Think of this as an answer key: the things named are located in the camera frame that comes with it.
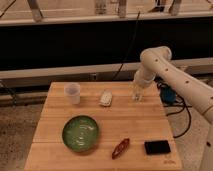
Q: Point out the red chili pepper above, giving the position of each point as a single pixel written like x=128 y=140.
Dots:
x=120 y=148

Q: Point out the green ceramic bowl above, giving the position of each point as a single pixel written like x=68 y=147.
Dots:
x=80 y=133

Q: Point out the black rectangular sponge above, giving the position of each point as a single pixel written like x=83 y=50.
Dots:
x=157 y=147

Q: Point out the wooden butcher block table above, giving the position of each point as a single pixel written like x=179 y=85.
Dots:
x=124 y=118

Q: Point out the translucent plastic cup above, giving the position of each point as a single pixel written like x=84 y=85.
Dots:
x=72 y=91

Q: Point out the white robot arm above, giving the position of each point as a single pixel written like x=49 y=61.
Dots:
x=156 y=62

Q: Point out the teal blue floor object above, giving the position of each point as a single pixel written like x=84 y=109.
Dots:
x=167 y=95

